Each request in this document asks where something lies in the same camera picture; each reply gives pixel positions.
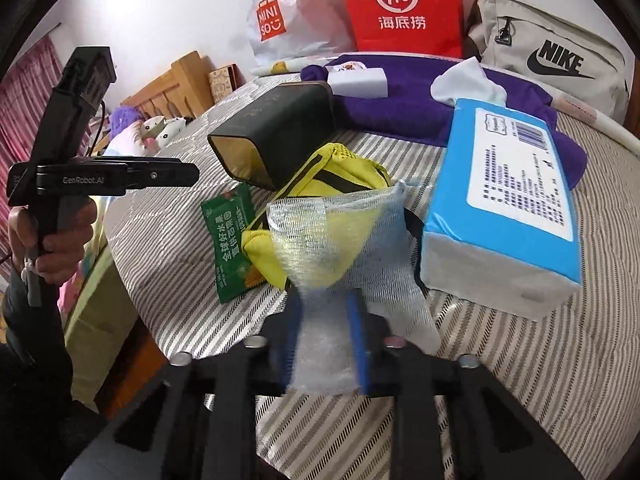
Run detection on grey waist bag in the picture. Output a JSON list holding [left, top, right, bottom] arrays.
[[467, 0, 632, 123]]

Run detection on dark green tea tin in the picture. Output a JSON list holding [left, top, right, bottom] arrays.
[[207, 82, 335, 191]]

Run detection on wooden headboard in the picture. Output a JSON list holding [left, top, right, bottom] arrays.
[[120, 51, 216, 121]]

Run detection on green blanket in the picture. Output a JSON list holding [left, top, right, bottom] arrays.
[[60, 245, 126, 376]]

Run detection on pink striped curtain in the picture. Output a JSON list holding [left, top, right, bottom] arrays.
[[0, 35, 66, 161]]

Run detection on white spotted plush toy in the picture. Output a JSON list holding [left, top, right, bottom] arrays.
[[140, 116, 188, 148]]

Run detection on green packet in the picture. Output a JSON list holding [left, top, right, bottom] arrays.
[[201, 182, 261, 304]]

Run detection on striped mattress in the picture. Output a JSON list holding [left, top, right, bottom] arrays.
[[102, 55, 640, 480]]

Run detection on purple fuzzy cushion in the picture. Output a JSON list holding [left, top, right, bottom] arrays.
[[107, 106, 143, 136]]

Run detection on blue tissue box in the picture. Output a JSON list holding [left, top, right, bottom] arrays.
[[419, 98, 583, 321]]

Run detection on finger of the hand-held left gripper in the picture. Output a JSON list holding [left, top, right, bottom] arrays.
[[122, 156, 201, 189]]

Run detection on white mesh wrap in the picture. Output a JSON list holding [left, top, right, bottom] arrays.
[[267, 180, 443, 393]]

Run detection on yellow pouch black strap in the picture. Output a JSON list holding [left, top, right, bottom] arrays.
[[241, 142, 426, 291]]

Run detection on patterned book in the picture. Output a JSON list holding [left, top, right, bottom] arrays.
[[207, 64, 241, 103]]

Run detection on black cable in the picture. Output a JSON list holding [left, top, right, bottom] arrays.
[[85, 100, 108, 153]]

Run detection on red paper bag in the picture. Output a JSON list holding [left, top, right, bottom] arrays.
[[332, 0, 463, 58]]

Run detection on person's left hand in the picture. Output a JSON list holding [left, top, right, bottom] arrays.
[[9, 199, 99, 287]]

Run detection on person's left forearm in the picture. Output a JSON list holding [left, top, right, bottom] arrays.
[[0, 260, 76, 376]]

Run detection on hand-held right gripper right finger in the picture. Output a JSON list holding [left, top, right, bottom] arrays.
[[347, 292, 601, 480]]

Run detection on plush toys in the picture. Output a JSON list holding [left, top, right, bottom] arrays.
[[102, 122, 151, 163]]

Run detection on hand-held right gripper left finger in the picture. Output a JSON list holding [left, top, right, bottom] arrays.
[[65, 290, 302, 480]]

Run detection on white tissue pack orange print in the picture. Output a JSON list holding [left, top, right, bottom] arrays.
[[325, 62, 390, 97]]

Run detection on purple cloth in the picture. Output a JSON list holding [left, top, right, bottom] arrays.
[[300, 52, 588, 191]]

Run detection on white plastic shopping bag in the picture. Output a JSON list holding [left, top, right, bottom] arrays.
[[245, 0, 356, 68]]

